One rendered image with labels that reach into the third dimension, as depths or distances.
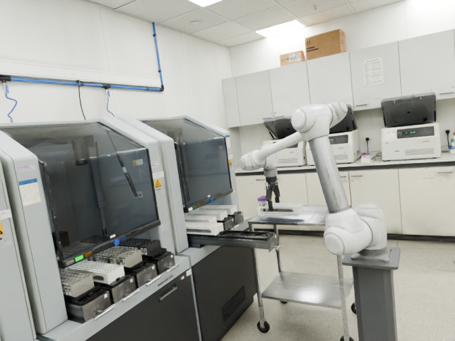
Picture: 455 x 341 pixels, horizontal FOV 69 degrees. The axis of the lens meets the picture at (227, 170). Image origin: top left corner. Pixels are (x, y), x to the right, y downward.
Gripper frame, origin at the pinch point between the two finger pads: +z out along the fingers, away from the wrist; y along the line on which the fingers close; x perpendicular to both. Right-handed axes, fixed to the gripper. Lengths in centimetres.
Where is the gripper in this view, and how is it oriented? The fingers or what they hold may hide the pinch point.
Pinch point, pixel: (274, 205)
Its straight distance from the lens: 228.8
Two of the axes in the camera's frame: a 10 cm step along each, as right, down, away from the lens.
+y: 5.5, -1.6, 8.2
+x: -8.3, 0.4, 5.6
